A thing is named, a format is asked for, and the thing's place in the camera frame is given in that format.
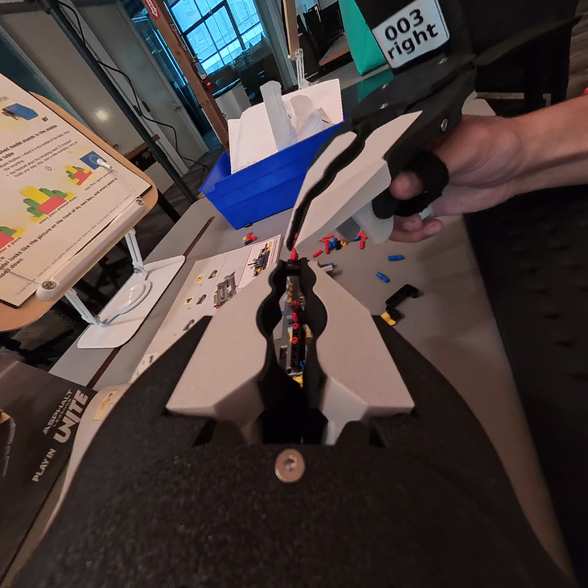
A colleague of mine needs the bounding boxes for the grey black lego chassis assembly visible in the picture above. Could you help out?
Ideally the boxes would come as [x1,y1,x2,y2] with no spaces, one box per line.
[275,259,318,386]

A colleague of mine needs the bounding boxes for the pile of red blue lego pins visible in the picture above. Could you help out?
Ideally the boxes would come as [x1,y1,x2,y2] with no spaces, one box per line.
[312,230,405,283]

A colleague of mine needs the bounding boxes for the lego set box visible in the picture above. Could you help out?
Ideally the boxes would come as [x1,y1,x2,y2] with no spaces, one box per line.
[0,360,99,566]

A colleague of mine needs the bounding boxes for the person's right hand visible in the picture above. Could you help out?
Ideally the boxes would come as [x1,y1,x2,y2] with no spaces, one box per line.
[390,115,529,243]

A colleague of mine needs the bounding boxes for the black wall cable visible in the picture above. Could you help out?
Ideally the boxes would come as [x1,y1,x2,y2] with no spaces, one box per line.
[69,0,203,175]

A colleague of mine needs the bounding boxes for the wooden board stand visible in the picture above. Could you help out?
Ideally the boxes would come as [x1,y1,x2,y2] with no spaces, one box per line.
[281,0,313,90]

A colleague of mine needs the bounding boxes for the teal fabric bag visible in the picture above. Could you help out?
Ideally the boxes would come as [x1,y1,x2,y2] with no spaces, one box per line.
[339,0,389,76]

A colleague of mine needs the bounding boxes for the black perforated armrest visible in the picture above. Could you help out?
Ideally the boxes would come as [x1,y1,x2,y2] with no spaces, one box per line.
[464,184,588,588]

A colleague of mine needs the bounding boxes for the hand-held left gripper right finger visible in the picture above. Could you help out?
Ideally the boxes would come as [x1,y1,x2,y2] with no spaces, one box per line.
[301,259,415,421]

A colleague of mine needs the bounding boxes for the white instruction booklet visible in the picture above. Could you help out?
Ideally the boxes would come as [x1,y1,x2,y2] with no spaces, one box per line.
[60,234,282,506]

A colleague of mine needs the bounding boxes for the black lego angle beam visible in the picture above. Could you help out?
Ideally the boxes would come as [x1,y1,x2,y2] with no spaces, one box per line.
[386,285,420,313]

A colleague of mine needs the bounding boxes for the white tablet stand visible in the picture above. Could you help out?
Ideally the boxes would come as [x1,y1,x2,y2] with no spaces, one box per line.
[0,73,187,350]

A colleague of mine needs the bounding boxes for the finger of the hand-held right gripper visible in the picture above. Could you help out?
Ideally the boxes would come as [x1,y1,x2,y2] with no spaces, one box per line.
[285,130,368,251]
[294,110,424,249]

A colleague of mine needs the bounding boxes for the white paper sheets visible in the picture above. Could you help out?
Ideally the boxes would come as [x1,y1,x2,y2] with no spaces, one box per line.
[227,78,344,174]

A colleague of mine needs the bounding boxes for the large paned window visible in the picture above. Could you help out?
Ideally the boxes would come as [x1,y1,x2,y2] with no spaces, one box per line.
[163,0,265,76]

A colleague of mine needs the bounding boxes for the blue plastic bin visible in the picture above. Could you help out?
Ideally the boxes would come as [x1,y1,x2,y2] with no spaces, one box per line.
[198,122,345,230]

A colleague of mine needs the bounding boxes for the person's right forearm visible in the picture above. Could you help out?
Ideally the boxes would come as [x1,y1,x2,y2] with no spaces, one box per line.
[505,94,588,203]

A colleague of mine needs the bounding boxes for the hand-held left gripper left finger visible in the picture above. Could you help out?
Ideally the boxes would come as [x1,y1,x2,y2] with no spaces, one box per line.
[165,261,281,421]

